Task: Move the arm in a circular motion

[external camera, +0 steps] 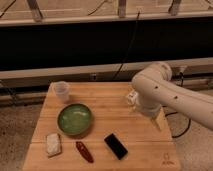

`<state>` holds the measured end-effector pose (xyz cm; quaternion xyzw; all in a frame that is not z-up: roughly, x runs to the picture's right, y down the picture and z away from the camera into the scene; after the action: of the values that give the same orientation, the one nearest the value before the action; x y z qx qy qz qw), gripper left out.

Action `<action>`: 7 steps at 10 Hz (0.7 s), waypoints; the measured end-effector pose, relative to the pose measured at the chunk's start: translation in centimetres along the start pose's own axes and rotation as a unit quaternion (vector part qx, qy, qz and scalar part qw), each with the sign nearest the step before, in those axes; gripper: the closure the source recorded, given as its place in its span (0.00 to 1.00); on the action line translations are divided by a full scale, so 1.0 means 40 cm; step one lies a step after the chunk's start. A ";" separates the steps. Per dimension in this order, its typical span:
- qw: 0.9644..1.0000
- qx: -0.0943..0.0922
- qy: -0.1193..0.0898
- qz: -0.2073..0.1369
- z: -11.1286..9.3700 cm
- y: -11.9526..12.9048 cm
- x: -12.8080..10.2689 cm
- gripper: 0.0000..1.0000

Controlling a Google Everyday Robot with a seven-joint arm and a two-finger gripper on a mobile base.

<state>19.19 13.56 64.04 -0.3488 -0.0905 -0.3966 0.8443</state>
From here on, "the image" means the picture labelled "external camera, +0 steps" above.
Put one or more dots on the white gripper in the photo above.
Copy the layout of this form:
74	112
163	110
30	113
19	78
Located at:
131	98

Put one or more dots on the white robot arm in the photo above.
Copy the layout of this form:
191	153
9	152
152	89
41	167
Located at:
152	88

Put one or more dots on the green bowl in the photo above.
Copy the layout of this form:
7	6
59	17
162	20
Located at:
74	119

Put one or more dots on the black rectangular block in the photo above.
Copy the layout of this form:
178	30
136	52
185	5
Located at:
116	146

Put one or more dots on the red chili pepper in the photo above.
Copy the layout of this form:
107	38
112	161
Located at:
84	152

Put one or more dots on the wooden board table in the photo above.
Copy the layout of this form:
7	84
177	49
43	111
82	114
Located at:
149	149

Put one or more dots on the clear plastic cup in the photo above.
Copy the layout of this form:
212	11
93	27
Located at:
61	90

